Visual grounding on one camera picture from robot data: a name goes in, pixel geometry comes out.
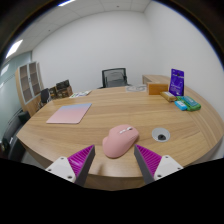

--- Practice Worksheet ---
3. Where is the black sofa chair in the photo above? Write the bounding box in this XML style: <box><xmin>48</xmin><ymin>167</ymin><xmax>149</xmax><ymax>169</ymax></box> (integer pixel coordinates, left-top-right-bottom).
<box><xmin>1</xmin><ymin>110</ymin><xmax>32</xmax><ymax>163</ymax></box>

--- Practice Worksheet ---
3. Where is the purple standing card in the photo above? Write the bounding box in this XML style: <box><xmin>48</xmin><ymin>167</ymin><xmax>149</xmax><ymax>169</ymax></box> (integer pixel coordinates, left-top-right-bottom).
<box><xmin>168</xmin><ymin>68</ymin><xmax>185</xmax><ymax>97</ymax></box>

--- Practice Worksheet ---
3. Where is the wooden shelf cabinet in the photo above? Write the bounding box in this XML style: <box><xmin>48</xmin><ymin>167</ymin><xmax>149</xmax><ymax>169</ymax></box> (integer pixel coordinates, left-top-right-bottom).
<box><xmin>14</xmin><ymin>61</ymin><xmax>45</xmax><ymax>117</ymax></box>

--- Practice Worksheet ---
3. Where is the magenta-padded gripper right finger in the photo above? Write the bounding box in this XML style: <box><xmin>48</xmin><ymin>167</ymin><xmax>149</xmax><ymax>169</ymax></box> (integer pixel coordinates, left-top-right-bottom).
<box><xmin>133</xmin><ymin>144</ymin><xmax>184</xmax><ymax>185</ymax></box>

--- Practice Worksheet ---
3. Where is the round table cable grommet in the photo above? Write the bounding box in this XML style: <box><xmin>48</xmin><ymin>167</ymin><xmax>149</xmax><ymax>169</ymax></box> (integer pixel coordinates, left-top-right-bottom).
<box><xmin>151</xmin><ymin>127</ymin><xmax>171</xmax><ymax>143</ymax></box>

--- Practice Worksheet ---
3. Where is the brown cardboard box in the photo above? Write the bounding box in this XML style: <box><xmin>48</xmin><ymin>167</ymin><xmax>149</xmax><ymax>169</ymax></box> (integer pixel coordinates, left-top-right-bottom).
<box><xmin>57</xmin><ymin>85</ymin><xmax>74</xmax><ymax>99</ymax></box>

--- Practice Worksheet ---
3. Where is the small yellow box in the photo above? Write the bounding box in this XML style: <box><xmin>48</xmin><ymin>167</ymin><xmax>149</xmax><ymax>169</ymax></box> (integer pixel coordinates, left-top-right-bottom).
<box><xmin>159</xmin><ymin>91</ymin><xmax>178</xmax><ymax>103</ymax></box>

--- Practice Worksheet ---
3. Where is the pink and blue mouse pad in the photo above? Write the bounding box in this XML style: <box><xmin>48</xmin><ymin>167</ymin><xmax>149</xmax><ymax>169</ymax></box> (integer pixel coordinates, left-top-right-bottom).
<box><xmin>45</xmin><ymin>102</ymin><xmax>93</xmax><ymax>125</ymax></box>

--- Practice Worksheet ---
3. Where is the pink computer mouse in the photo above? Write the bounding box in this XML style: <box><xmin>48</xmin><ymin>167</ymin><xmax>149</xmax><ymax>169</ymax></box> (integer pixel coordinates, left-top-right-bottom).
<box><xmin>102</xmin><ymin>124</ymin><xmax>140</xmax><ymax>159</ymax></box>

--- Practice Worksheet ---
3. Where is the dark cardboard box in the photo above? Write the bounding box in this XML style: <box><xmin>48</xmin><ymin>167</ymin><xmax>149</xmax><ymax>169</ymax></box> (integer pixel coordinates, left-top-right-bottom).
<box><xmin>49</xmin><ymin>86</ymin><xmax>58</xmax><ymax>100</ymax></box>

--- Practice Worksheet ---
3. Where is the green pack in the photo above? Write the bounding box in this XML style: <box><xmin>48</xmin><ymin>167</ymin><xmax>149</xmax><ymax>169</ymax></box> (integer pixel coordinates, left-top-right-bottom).
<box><xmin>176</xmin><ymin>95</ymin><xmax>202</xmax><ymax>112</ymax></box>

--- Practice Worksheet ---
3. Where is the small black chair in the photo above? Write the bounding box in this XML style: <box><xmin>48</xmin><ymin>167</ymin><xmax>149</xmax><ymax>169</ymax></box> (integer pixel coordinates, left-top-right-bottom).
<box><xmin>39</xmin><ymin>87</ymin><xmax>52</xmax><ymax>108</ymax></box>

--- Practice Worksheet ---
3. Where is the black box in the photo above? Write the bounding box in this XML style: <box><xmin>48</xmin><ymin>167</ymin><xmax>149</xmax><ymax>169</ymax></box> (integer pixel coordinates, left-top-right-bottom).
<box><xmin>55</xmin><ymin>79</ymin><xmax>71</xmax><ymax>91</ymax></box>

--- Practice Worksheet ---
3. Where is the black mesh office chair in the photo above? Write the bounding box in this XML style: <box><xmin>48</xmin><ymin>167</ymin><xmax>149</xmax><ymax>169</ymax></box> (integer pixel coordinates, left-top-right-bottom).
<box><xmin>98</xmin><ymin>67</ymin><xmax>131</xmax><ymax>89</ymax></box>

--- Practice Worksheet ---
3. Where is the ceiling light panel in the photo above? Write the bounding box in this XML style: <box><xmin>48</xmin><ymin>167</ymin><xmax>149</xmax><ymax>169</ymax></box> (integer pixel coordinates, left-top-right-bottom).
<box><xmin>5</xmin><ymin>39</ymin><xmax>24</xmax><ymax>59</ymax></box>
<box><xmin>58</xmin><ymin>0</ymin><xmax>76</xmax><ymax>8</ymax></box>

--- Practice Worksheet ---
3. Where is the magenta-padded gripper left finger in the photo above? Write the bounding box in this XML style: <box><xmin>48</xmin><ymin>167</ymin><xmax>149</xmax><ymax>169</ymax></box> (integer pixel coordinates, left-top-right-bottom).
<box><xmin>45</xmin><ymin>144</ymin><xmax>96</xmax><ymax>187</ymax></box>

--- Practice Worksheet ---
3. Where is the printed paper leaflet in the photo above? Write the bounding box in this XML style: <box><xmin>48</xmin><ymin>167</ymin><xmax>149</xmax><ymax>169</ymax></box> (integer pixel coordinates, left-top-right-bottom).
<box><xmin>68</xmin><ymin>90</ymin><xmax>92</xmax><ymax>99</ymax></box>

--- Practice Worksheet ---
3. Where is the orange cardboard box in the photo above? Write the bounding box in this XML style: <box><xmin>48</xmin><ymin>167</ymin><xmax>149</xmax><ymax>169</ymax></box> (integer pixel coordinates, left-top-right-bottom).
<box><xmin>147</xmin><ymin>82</ymin><xmax>170</xmax><ymax>96</ymax></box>

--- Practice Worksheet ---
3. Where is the small blue pack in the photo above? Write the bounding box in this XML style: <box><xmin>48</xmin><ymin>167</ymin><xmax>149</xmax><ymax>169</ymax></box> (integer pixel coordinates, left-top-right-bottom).
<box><xmin>174</xmin><ymin>100</ymin><xmax>189</xmax><ymax>112</ymax></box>

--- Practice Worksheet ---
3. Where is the round white paper sheet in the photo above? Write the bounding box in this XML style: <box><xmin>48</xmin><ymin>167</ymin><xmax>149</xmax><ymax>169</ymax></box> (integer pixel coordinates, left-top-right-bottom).
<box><xmin>125</xmin><ymin>84</ymin><xmax>148</xmax><ymax>93</ymax></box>

